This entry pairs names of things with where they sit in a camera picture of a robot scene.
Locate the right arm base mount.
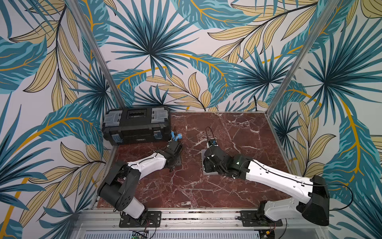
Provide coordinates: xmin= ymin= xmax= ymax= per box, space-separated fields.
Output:
xmin=237 ymin=201 xmax=283 ymax=229

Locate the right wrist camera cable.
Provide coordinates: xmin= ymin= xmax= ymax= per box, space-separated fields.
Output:
xmin=205 ymin=126 xmax=217 ymax=142

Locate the black plastic toolbox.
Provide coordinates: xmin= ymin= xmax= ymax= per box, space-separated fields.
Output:
xmin=102 ymin=106 xmax=172 ymax=145

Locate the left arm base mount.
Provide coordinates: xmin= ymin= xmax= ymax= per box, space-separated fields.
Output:
xmin=119 ymin=209 xmax=162 ymax=228

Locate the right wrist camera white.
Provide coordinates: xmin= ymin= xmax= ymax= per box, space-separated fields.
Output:
xmin=208 ymin=139 xmax=217 ymax=148

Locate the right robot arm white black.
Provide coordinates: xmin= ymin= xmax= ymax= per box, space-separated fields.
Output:
xmin=202 ymin=145 xmax=329 ymax=226

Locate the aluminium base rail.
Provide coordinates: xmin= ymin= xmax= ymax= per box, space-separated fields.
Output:
xmin=70 ymin=208 xmax=330 ymax=239

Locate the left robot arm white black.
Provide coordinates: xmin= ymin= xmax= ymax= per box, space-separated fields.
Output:
xmin=97 ymin=140 xmax=183 ymax=219

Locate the blue toy figure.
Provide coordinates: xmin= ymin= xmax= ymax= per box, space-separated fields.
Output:
xmin=171 ymin=131 xmax=183 ymax=141

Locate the translucent plastic storage box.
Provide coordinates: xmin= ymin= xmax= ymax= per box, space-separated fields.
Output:
xmin=202 ymin=149 xmax=223 ymax=175

